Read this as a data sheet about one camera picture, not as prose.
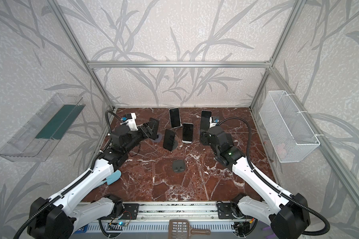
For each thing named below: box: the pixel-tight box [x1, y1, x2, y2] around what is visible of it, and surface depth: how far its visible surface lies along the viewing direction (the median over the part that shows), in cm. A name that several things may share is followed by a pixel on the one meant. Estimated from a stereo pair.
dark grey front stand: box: [172, 159, 186, 173], surface depth 86 cm
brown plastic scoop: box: [168, 219, 211, 239], surface depth 70 cm
